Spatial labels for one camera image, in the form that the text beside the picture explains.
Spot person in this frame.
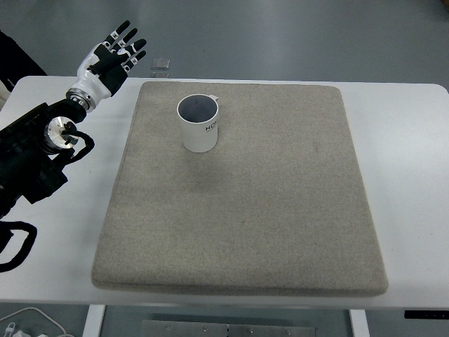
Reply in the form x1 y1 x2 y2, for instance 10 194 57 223
0 29 48 96

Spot white table leg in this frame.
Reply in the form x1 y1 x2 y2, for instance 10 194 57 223
349 308 371 337
83 304 107 337

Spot white cable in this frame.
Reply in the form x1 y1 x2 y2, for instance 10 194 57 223
0 306 68 337

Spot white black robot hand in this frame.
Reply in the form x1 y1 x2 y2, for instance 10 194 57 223
66 20 148 107

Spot black table control panel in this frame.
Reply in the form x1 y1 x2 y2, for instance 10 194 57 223
403 310 449 320

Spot beige fabric mat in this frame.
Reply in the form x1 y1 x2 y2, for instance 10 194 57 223
91 81 389 299

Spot white cup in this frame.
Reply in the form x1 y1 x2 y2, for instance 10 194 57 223
176 93 221 153

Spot clear plastic floor piece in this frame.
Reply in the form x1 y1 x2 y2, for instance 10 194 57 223
151 58 171 79

